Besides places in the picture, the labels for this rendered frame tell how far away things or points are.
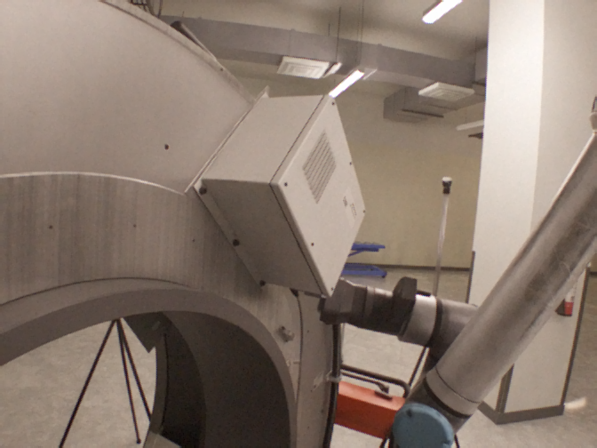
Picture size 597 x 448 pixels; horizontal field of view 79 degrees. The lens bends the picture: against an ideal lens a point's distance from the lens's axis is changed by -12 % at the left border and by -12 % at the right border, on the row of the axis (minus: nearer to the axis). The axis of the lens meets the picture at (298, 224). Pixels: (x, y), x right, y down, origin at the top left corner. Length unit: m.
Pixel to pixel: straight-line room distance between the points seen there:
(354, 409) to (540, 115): 2.54
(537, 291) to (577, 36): 3.32
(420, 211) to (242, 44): 6.64
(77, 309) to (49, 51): 0.23
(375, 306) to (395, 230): 9.58
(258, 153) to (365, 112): 9.56
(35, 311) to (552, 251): 0.56
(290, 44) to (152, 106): 5.10
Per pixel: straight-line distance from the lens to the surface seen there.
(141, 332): 0.94
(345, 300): 0.69
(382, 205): 10.06
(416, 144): 10.48
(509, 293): 0.57
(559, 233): 0.57
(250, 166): 0.50
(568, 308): 3.52
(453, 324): 0.71
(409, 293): 0.65
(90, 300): 0.39
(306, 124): 0.53
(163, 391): 1.21
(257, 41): 5.51
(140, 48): 0.48
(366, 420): 1.55
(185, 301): 0.47
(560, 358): 3.83
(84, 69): 0.43
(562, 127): 3.50
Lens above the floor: 1.67
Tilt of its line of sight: 4 degrees down
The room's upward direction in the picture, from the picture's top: 5 degrees clockwise
